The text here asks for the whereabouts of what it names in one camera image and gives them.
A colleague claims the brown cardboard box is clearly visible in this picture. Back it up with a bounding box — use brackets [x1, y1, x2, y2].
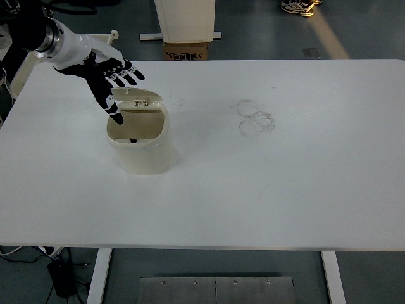
[162, 41, 209, 61]

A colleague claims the grey metal screw plate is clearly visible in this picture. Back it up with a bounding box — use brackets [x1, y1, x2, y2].
[139, 276, 296, 304]

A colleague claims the black power adapter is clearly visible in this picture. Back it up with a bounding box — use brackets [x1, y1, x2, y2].
[47, 257, 77, 298]

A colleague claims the small cream lidded trash bin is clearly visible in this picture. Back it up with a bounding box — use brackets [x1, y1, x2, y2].
[106, 87, 175, 175]

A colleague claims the grey floor socket plate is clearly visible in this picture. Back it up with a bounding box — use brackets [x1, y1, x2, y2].
[302, 47, 321, 60]

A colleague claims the white table leg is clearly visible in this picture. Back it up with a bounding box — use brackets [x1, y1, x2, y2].
[86, 247, 113, 304]
[320, 251, 347, 304]

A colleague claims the white power strip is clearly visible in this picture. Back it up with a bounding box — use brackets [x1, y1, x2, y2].
[37, 245, 64, 256]

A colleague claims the white metal floor bar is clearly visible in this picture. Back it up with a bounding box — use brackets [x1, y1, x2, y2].
[139, 30, 223, 41]

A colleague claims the cream plastic storage crate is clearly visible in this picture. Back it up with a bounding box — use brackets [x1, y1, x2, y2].
[11, 30, 120, 96]

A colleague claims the tall white plastic bin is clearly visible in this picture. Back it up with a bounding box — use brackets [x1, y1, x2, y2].
[154, 0, 217, 43]

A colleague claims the person's white sneaker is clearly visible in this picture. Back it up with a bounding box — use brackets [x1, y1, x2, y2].
[280, 0, 315, 18]

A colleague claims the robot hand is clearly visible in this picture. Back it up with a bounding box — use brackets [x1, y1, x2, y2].
[52, 18, 146, 125]

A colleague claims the black floor cable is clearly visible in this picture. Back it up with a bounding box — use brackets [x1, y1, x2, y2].
[0, 248, 91, 304]

